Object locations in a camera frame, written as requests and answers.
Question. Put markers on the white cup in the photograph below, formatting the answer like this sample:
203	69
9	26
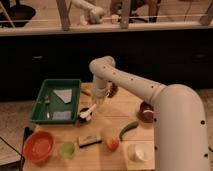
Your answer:
140	152

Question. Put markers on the orange toy fruit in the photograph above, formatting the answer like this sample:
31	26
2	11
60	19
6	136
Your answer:
112	143

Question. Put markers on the grey rectangular sponge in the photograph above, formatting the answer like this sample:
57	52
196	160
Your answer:
65	115

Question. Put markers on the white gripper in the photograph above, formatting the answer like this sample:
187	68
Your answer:
99	89

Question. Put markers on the dark purple bowl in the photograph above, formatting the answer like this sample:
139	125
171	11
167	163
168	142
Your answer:
145	113

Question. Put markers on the small metal utensil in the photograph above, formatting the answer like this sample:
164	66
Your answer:
46	105

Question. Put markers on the orange plastic bowl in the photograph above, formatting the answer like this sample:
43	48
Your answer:
38	147

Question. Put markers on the yellow toy object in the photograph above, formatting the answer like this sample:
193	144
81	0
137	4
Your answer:
86	92

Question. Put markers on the green chili pepper toy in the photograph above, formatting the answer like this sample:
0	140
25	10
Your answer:
128	127

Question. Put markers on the brown toy object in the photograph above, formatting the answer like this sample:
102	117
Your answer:
112	90

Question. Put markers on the green plastic tray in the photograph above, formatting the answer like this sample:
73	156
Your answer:
56	104

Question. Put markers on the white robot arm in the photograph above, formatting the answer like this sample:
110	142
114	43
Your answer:
179	119

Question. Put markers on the green plastic cup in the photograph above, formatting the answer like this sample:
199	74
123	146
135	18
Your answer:
67	150

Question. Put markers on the grey triangular cloth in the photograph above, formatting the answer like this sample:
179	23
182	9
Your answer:
65	95

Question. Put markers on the white handled dish brush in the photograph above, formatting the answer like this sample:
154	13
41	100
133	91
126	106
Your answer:
87	113

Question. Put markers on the small metal cup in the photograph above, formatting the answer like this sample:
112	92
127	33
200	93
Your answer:
84	120

